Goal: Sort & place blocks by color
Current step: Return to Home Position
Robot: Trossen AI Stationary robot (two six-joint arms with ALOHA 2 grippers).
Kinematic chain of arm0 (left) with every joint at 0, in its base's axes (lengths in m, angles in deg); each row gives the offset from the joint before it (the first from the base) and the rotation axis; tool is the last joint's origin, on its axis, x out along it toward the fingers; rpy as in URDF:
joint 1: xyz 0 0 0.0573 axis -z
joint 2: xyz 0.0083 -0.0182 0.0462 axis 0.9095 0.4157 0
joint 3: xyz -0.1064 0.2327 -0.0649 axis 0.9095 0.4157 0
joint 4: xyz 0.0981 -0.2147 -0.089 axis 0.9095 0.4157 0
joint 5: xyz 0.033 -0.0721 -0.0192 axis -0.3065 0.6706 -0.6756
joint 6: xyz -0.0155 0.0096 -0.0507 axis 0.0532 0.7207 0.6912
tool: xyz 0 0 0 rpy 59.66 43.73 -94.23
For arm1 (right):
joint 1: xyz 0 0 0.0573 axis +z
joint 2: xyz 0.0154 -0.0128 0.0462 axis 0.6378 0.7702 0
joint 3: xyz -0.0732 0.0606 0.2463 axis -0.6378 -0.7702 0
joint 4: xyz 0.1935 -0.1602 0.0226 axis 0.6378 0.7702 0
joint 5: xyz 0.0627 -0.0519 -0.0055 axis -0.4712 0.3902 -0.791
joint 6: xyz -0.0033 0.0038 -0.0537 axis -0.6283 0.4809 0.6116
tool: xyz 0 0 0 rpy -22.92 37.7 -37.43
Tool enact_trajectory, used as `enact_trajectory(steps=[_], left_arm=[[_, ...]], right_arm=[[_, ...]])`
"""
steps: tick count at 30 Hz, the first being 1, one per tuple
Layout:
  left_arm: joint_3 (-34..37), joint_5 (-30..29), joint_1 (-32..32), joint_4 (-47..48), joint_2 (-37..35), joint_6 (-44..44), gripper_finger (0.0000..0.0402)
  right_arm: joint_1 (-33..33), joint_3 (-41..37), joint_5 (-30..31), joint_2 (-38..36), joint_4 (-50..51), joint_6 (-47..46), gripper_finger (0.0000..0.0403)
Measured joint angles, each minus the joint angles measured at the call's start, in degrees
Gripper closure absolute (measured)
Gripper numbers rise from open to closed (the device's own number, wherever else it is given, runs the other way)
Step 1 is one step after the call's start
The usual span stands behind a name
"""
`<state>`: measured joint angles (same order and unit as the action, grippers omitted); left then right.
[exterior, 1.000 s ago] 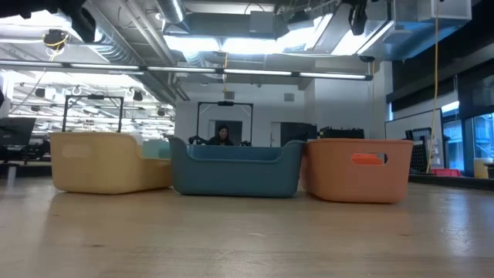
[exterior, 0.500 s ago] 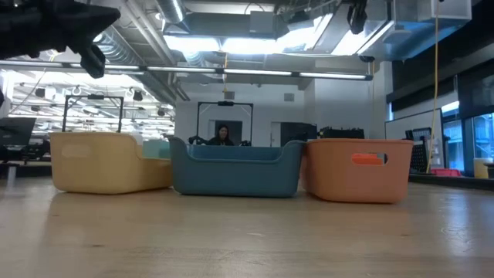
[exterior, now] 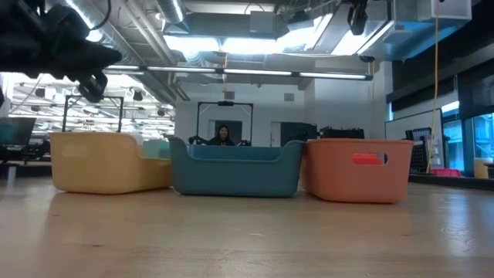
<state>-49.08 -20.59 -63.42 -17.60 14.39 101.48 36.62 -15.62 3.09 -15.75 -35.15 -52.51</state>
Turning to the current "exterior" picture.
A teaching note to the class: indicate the black robot station frame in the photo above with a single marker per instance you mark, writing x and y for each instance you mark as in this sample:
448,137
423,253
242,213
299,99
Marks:
92,97
225,103

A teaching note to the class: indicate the red plastic box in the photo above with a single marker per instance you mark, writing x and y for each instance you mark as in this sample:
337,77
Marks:
445,172

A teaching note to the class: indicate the dark monitor screen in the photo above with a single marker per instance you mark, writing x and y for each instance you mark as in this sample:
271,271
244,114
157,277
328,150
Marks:
17,131

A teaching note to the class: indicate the orange plastic bin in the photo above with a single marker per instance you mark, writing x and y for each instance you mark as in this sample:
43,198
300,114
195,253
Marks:
347,181

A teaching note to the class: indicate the silver ceiling duct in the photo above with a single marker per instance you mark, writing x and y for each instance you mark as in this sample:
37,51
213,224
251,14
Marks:
171,9

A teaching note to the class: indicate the person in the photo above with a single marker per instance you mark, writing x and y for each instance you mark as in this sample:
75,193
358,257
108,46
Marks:
222,137

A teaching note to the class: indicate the blue plastic bin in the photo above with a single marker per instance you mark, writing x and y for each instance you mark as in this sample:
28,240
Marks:
235,173

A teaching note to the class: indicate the orange studded brick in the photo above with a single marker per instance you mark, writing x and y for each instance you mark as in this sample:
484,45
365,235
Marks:
366,159

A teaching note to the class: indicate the yellow plastic bin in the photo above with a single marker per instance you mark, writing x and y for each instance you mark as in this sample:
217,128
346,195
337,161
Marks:
100,166

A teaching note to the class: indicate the black crate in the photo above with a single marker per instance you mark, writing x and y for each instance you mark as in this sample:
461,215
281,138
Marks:
341,133

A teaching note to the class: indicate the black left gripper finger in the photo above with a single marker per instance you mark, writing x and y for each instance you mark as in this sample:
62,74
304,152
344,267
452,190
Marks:
92,60

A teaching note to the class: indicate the black ceiling-hung device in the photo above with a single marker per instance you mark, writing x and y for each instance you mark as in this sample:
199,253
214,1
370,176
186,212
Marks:
357,17

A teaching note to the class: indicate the black pegboard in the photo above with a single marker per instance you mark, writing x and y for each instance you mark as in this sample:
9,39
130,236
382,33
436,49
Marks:
418,152

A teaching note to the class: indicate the dark cabinet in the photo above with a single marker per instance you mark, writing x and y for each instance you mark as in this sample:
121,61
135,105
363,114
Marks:
299,134

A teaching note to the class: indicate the long ceiling light strip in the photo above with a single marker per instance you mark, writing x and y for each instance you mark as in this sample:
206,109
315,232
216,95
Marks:
254,72

